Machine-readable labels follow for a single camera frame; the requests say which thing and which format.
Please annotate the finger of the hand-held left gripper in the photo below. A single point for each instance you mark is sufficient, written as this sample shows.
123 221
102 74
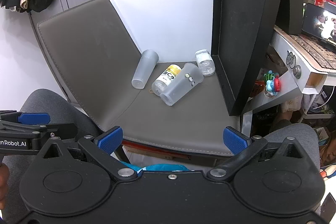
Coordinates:
34 118

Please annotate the black tablet screen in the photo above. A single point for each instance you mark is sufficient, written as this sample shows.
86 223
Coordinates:
315 22

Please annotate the blue red plastic toy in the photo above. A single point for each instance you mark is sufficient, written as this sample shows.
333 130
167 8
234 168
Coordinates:
273 85

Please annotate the frosted plastic cup with stickers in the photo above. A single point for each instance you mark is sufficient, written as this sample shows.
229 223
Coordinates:
178 87

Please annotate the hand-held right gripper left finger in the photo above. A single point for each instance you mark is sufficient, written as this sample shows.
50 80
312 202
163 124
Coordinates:
109 138

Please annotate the person's leg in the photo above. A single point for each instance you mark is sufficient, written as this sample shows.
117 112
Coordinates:
291 130
52 106

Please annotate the clear white label plastic bottle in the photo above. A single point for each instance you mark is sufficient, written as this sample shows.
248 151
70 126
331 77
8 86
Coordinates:
204 62

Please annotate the person's right leg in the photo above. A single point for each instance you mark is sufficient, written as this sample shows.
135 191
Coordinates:
291 130

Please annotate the person's left leg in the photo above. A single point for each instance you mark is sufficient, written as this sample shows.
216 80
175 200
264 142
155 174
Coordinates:
52 106

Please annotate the grey leather chair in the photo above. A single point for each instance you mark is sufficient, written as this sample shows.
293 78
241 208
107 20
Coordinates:
92 56

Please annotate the white side table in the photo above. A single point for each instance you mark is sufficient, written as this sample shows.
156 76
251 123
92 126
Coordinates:
282 98

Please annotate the plain frosted plastic cup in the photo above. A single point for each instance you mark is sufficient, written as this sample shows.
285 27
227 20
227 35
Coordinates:
145 69

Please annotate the large black box lid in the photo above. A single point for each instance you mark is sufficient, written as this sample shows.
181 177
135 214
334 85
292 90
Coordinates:
244 29

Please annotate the patterned table mat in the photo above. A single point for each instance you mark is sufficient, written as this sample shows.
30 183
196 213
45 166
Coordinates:
315 50

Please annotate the tan rubber band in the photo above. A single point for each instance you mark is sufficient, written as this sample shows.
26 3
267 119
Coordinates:
150 91

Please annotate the teal plastic bag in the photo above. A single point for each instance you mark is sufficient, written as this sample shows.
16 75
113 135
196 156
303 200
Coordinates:
162 167

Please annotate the yellow label plastic bottle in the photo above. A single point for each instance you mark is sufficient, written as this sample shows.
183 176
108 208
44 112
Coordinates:
166 77

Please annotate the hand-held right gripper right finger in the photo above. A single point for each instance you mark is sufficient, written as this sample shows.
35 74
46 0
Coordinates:
234 138

